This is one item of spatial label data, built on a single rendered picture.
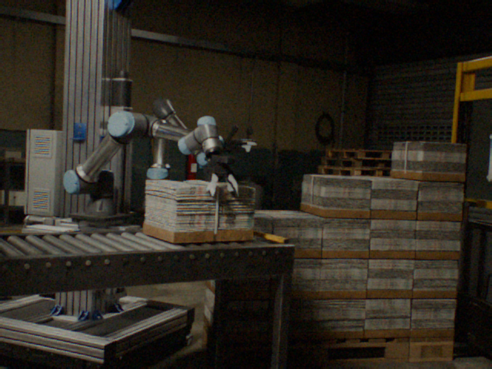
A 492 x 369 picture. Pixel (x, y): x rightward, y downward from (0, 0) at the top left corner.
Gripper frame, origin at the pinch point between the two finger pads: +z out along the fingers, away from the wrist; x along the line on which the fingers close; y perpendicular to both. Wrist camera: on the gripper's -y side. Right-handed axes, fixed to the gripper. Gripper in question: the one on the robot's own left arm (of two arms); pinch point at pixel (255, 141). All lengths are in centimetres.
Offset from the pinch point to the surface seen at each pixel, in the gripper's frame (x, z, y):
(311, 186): 13.3, 34.2, 22.7
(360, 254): 33, 62, 56
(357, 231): 31, 60, 44
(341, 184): 31, 49, 18
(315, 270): 41, 37, 65
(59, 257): 174, -66, 21
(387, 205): 26, 77, 29
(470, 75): -55, 143, -46
